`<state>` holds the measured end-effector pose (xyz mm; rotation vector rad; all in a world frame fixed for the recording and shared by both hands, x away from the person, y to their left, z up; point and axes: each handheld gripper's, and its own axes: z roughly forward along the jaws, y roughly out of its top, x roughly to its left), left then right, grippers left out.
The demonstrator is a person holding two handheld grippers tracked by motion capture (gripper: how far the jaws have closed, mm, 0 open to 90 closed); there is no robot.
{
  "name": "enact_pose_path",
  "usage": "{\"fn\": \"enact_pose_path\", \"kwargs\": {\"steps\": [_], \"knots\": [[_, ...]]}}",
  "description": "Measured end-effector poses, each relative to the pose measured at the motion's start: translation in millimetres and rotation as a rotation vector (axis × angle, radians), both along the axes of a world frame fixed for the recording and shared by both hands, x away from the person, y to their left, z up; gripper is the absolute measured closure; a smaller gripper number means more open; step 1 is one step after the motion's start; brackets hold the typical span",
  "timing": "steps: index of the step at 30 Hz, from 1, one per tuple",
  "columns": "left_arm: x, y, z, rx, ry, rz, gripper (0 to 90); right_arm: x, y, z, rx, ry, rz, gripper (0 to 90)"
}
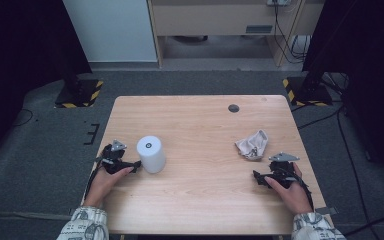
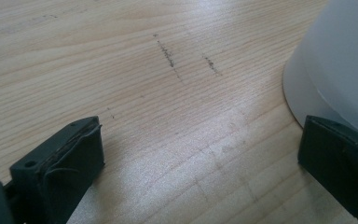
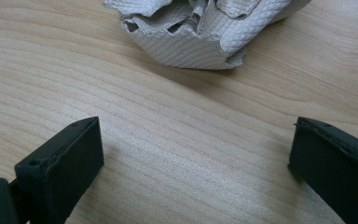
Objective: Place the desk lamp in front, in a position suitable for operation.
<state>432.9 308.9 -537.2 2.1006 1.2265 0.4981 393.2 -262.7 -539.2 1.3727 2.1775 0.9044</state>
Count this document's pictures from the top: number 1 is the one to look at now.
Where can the dark curtain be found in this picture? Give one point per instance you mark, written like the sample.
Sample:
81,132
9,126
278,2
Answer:
20,50
366,50

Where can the person's left hand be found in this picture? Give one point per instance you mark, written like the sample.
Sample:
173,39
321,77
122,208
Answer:
100,186

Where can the person's right hand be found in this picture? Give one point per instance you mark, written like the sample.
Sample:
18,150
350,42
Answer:
293,196

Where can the grey tape piece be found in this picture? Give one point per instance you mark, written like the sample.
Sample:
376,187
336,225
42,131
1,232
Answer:
326,210
72,211

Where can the round grey table grommet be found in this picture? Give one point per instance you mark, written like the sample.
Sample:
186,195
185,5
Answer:
233,108

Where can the black stand base striped edge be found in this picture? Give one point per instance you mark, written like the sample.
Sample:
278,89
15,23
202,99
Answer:
80,96
308,95

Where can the white power strip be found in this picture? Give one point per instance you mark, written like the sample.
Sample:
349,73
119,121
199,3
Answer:
279,2

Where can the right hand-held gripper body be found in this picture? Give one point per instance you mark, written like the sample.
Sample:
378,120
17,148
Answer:
281,170

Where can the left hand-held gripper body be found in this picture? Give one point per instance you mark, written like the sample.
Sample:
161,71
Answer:
113,160

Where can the light wooden desk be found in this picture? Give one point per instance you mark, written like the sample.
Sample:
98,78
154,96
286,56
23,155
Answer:
213,18

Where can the white cabinet panel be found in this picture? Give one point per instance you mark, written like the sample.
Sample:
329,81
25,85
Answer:
113,30

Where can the grey label on desk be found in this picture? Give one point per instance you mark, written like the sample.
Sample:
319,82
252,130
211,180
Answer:
259,29

